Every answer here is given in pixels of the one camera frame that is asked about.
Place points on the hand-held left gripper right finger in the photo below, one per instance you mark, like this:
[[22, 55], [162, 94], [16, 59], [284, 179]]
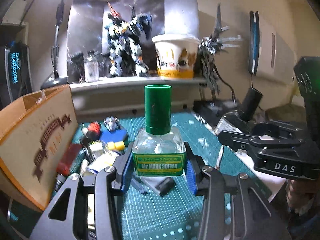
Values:
[[191, 177]]

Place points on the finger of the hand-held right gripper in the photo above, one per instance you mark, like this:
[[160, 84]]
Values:
[[237, 140], [277, 128]]

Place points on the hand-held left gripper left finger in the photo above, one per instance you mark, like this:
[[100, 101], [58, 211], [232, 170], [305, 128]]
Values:
[[122, 170]]

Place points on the green cap glass bottle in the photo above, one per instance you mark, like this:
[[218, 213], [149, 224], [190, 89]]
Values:
[[157, 162]]

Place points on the brown cardboard box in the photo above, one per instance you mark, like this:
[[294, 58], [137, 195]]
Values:
[[30, 135]]

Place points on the clear bottle yellow cap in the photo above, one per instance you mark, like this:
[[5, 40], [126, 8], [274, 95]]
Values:
[[115, 145]]

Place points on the grey plastic strip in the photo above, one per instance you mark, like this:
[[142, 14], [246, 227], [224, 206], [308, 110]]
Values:
[[140, 188]]

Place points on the grey white block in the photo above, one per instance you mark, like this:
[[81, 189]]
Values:
[[165, 186]]

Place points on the blue sanding block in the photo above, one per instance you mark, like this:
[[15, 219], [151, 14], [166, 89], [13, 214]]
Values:
[[112, 137]]

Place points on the black box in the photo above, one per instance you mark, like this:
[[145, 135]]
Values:
[[207, 112]]

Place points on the green cutting mat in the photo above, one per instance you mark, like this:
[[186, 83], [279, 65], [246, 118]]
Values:
[[150, 212]]

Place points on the small white dropper bottle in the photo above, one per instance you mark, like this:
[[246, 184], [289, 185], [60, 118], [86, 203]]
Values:
[[85, 130]]

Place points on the red brown bottle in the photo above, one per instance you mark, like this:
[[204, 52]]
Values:
[[68, 157]]

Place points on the black winged model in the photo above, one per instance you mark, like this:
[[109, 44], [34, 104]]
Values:
[[210, 60]]

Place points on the white desk shelf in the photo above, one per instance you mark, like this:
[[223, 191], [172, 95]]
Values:
[[112, 85]]

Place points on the clear glass bottle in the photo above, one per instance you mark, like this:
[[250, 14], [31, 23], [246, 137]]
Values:
[[91, 71]]

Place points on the dog print paper bucket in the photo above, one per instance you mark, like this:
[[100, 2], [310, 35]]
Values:
[[170, 60]]

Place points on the black desk lamp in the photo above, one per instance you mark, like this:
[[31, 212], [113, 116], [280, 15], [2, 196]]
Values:
[[53, 81]]

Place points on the small dark robot figure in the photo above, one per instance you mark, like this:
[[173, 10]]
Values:
[[77, 62]]

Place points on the white blue robot model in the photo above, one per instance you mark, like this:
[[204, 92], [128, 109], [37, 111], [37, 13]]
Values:
[[125, 47]]

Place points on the black computer case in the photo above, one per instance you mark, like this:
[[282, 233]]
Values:
[[15, 65]]

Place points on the white blue wall device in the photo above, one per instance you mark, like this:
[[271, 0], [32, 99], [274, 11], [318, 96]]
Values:
[[255, 42]]

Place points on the lightning wall poster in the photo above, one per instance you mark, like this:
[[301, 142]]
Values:
[[82, 30]]

